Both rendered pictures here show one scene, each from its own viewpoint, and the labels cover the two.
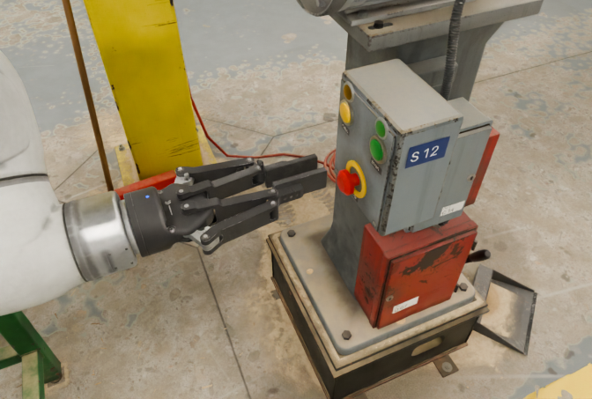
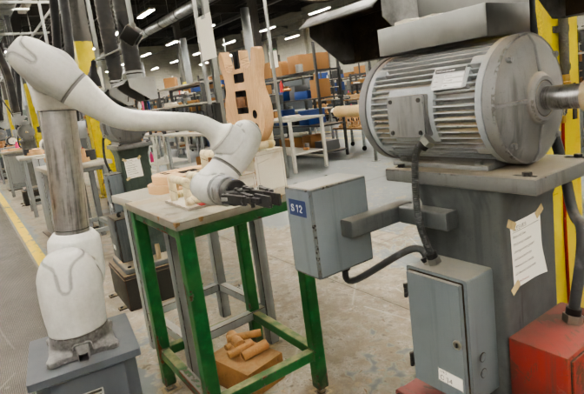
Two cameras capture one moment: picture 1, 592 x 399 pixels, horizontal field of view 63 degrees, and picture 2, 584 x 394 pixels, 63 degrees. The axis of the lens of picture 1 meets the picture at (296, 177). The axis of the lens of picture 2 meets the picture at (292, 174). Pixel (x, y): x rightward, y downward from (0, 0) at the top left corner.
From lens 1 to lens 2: 1.21 m
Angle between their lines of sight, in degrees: 76
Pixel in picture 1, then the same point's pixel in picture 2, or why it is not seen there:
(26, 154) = (229, 156)
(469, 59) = (483, 224)
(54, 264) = (204, 184)
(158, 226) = (223, 188)
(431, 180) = (306, 235)
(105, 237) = (214, 183)
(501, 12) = (487, 181)
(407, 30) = (408, 171)
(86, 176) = not seen: hidden behind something
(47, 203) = (221, 170)
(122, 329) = not seen: outside the picture
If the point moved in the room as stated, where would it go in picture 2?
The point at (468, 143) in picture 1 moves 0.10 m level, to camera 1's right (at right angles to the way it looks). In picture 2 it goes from (437, 290) to (465, 310)
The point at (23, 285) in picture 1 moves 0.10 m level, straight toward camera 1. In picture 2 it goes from (197, 186) to (172, 195)
